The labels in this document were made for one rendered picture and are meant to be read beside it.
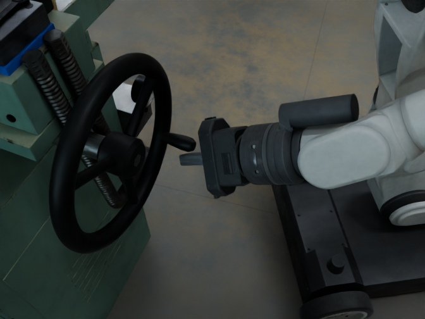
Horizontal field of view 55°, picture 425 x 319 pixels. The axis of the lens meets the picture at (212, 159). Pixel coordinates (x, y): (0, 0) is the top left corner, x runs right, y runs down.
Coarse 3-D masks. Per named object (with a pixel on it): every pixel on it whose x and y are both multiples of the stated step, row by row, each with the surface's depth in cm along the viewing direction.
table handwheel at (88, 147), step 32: (128, 64) 50; (160, 64) 59; (96, 96) 45; (160, 96) 64; (64, 128) 44; (128, 128) 58; (160, 128) 68; (64, 160) 44; (128, 160) 55; (160, 160) 70; (64, 192) 45; (128, 192) 64; (64, 224) 47; (128, 224) 65
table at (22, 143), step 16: (64, 0) 65; (80, 0) 67; (96, 0) 70; (112, 0) 75; (80, 16) 68; (96, 16) 72; (96, 64) 61; (0, 128) 53; (16, 128) 53; (48, 128) 54; (0, 144) 54; (16, 144) 52; (32, 144) 52; (48, 144) 55
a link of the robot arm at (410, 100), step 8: (408, 96) 45; (416, 96) 44; (424, 96) 43; (408, 104) 44; (416, 104) 43; (424, 104) 43; (408, 112) 44; (416, 112) 43; (424, 112) 42; (416, 120) 43; (424, 120) 43; (416, 128) 43; (424, 128) 43; (416, 136) 44; (424, 136) 43; (424, 144) 44
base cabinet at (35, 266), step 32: (32, 192) 70; (96, 192) 92; (0, 224) 65; (32, 224) 73; (96, 224) 96; (0, 256) 67; (32, 256) 76; (64, 256) 87; (96, 256) 102; (128, 256) 124; (0, 288) 70; (32, 288) 79; (64, 288) 91; (96, 288) 108
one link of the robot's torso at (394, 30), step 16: (384, 0) 74; (400, 0) 74; (384, 16) 73; (400, 16) 71; (416, 16) 71; (384, 32) 76; (400, 32) 69; (416, 32) 69; (384, 48) 80; (400, 48) 80; (416, 48) 64; (384, 64) 83; (400, 64) 71; (416, 64) 67; (384, 80) 85; (400, 80) 72; (416, 80) 74; (384, 96) 87; (400, 96) 77
